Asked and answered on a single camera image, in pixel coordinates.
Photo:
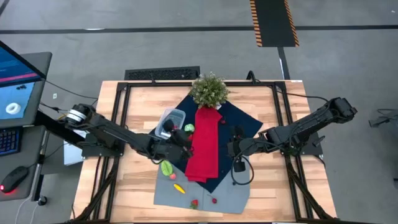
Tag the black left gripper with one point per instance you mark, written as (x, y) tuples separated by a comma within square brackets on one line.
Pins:
[(171, 149)]

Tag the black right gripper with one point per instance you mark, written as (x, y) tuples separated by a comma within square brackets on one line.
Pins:
[(241, 146)]

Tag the small red strawberry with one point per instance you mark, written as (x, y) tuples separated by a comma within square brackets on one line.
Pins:
[(190, 137)]

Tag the green cabbage ball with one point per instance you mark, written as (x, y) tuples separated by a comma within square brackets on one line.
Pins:
[(189, 127)]

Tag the clear plastic tupperware container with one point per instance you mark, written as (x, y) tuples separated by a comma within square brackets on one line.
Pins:
[(178, 115)]

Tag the small dark red cherry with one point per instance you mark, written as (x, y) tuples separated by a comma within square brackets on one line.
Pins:
[(223, 121)]

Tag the green toy vegetable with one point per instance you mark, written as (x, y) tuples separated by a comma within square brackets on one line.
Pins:
[(167, 168)]

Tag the yellow toy banana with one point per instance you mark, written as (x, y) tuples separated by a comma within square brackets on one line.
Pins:
[(179, 188)]

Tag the red cherry with long stem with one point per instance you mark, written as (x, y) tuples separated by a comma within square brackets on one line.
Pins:
[(214, 200)]

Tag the large strawberry with green leaves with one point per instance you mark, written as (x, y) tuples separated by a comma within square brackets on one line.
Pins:
[(194, 203)]

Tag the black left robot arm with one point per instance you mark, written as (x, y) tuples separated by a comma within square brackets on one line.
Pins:
[(109, 133)]

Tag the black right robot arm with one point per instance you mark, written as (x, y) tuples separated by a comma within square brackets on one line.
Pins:
[(304, 124)]

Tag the red cloth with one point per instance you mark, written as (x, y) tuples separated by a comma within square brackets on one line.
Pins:
[(205, 146)]

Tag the navy blue cloth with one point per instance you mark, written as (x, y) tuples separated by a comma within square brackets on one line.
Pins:
[(239, 124)]

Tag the small white plant label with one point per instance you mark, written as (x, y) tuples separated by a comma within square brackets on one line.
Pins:
[(219, 107)]

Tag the grey cloth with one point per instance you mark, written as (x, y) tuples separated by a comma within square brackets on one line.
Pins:
[(224, 196)]

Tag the green potted plant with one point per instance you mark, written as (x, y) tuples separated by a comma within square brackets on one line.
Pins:
[(209, 90)]

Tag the black keyboard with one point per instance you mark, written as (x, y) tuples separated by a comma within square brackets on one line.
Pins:
[(161, 73), (9, 140)]

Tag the white paper sheet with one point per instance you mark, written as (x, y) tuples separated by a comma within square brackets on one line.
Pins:
[(73, 152)]

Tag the black floor mat orange stripes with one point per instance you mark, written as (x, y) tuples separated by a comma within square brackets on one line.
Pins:
[(273, 23)]

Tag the black floor stand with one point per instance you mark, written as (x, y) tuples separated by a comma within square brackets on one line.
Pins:
[(384, 119)]

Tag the black round puck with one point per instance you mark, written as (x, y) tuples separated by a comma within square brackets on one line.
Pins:
[(42, 200)]

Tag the grey desk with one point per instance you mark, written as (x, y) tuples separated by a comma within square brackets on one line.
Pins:
[(28, 146)]

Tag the black computer mouse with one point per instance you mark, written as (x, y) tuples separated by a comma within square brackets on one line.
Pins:
[(14, 179)]

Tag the computer monitor with blue screen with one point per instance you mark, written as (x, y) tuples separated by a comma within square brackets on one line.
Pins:
[(15, 93)]

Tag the black metal table frame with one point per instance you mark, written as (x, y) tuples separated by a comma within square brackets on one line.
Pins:
[(199, 84)]

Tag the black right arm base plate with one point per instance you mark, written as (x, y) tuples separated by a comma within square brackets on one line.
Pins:
[(311, 149)]

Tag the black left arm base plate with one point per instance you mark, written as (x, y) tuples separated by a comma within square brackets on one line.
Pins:
[(102, 151)]

